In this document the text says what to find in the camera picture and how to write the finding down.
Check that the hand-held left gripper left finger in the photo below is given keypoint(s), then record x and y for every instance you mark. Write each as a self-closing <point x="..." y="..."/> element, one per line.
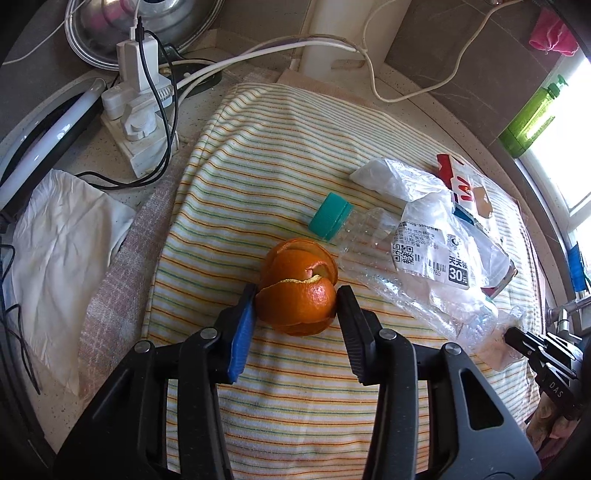
<point x="242" y="337"/>

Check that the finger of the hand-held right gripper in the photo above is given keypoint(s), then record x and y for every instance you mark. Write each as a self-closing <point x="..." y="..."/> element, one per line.
<point x="521" y="339"/>

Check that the pink cloth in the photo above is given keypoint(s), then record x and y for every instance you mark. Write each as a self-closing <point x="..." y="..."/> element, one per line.
<point x="551" y="34"/>

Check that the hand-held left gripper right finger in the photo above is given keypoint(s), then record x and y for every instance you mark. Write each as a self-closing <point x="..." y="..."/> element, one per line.
<point x="353" y="332"/>

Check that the clear plastic bag white label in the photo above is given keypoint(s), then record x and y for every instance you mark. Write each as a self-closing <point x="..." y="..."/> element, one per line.
<point x="425" y="230"/>

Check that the orange peel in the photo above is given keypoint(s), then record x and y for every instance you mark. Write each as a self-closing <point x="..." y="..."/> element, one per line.
<point x="295" y="300"/>

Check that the metal fixture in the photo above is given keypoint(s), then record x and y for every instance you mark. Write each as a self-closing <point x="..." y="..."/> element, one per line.
<point x="563" y="318"/>

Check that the window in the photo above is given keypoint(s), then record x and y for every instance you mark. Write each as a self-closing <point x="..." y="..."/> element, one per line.
<point x="570" y="157"/>

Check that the white USB charger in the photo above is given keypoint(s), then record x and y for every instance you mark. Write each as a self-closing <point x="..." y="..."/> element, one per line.
<point x="134" y="60"/>

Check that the black flat object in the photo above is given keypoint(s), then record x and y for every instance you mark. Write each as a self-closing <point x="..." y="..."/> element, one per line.
<point x="203" y="78"/>

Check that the striped cloth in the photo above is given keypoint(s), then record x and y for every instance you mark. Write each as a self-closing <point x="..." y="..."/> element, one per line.
<point x="277" y="161"/>

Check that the white paper towel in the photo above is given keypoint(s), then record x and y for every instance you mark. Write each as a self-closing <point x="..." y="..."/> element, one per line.
<point x="60" y="258"/>

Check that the green plastic bottle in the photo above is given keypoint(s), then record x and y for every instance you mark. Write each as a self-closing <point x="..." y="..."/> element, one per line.
<point x="531" y="120"/>

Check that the red white snack wrapper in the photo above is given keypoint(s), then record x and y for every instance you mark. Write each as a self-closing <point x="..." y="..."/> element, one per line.
<point x="455" y="173"/>

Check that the white power strip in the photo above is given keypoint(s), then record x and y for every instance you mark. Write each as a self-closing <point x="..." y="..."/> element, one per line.
<point x="138" y="120"/>

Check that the clear plastic bottle teal cap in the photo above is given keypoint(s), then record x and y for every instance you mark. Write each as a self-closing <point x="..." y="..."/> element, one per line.
<point x="330" y="217"/>

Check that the metal pot lid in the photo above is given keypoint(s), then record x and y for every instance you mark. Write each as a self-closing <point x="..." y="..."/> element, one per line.
<point x="184" y="18"/>

